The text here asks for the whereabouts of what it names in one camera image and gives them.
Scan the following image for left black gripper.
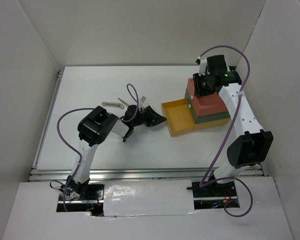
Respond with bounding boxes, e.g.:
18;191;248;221
131;105;166;127

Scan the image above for yellow bottom drawer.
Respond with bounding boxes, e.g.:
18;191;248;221
161;98;230;137

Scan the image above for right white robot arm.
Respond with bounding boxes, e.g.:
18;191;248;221
193;55;274;196

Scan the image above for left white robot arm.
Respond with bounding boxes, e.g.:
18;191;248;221
66;105;167;200

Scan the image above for red top drawer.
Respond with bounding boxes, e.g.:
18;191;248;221
185;78;228;117

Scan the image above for green middle drawer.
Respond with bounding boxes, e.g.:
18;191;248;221
185;90;230;124

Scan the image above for white foam board cover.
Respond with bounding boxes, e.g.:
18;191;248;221
103;180;195;217

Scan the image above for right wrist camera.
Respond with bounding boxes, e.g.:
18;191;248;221
195;56;208;76

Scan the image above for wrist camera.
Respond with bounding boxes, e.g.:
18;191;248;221
138;96;148;109
195;56;208;76

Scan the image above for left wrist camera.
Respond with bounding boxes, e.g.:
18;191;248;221
138;96;148;109

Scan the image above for black handled scissors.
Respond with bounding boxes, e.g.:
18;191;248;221
117;98;130;107

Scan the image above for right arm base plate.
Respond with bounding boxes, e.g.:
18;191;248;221
186;181;237;199

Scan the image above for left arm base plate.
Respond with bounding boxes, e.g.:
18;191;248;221
58;184;105;204

